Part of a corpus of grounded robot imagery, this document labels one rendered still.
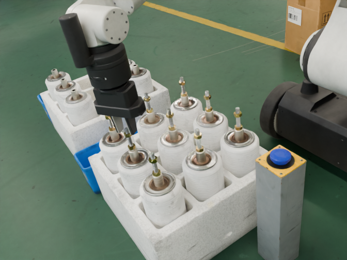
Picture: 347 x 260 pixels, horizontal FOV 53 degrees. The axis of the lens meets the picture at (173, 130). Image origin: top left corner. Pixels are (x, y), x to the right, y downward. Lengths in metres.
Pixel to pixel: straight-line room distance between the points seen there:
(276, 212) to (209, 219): 0.16
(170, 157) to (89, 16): 0.41
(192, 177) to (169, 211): 0.09
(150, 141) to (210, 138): 0.17
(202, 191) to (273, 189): 0.19
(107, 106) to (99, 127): 0.45
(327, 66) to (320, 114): 0.27
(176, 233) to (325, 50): 0.52
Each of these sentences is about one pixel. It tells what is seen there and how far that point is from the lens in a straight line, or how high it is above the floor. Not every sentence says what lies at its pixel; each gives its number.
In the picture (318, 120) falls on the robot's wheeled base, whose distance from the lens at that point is 1.06.
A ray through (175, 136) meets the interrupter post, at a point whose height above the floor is 0.26.
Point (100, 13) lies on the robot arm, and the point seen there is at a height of 0.62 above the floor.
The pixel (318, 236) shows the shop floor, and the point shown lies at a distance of 1.00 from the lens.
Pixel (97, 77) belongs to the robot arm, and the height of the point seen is 0.50.
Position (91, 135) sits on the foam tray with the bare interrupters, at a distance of 1.22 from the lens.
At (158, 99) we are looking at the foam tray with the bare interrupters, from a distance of 1.28.
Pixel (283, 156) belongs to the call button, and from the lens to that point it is 0.70.
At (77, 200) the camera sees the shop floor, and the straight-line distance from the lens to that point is 1.20.
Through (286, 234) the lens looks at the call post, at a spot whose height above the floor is 0.13.
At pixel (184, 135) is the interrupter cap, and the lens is 0.90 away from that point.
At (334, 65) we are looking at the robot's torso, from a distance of 0.82.
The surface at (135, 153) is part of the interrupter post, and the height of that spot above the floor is 0.27.
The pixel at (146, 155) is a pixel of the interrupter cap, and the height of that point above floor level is 0.25.
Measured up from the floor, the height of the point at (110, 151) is 0.24.
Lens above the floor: 0.79
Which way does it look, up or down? 35 degrees down
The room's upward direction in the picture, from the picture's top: 11 degrees counter-clockwise
